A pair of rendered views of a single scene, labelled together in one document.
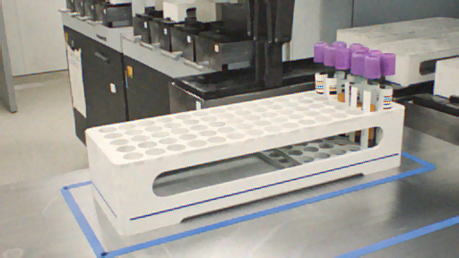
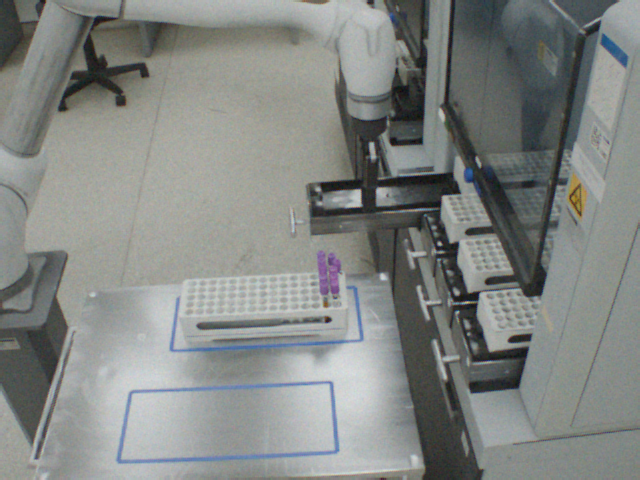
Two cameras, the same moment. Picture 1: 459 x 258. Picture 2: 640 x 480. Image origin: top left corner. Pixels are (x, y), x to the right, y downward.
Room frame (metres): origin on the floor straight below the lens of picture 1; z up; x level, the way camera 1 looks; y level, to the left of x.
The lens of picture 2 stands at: (-0.25, -0.50, 1.72)
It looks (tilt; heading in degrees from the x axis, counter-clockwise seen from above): 39 degrees down; 26
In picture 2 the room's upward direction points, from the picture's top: 3 degrees counter-clockwise
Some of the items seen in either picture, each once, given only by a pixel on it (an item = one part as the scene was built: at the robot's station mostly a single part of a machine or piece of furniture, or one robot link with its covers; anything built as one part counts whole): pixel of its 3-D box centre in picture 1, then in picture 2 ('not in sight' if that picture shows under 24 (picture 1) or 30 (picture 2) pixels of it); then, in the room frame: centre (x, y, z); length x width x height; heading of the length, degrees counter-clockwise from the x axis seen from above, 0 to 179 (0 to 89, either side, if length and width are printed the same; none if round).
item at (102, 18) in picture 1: (179, 6); not in sight; (2.27, 0.18, 0.78); 0.73 x 0.14 x 0.09; 119
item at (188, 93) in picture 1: (337, 79); (444, 199); (1.05, -0.21, 0.78); 0.73 x 0.14 x 0.09; 119
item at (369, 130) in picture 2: not in sight; (368, 132); (0.92, -0.07, 1.00); 0.08 x 0.07 x 0.09; 29
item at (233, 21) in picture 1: (237, 18); (416, 94); (1.41, -0.03, 0.85); 0.12 x 0.02 x 0.06; 29
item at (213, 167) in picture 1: (252, 148); (264, 306); (0.51, -0.02, 0.85); 0.30 x 0.10 x 0.06; 117
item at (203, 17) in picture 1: (208, 12); (405, 71); (1.54, 0.05, 0.85); 0.12 x 0.02 x 0.06; 30
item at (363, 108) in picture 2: not in sight; (369, 100); (0.92, -0.07, 1.07); 0.09 x 0.09 x 0.06
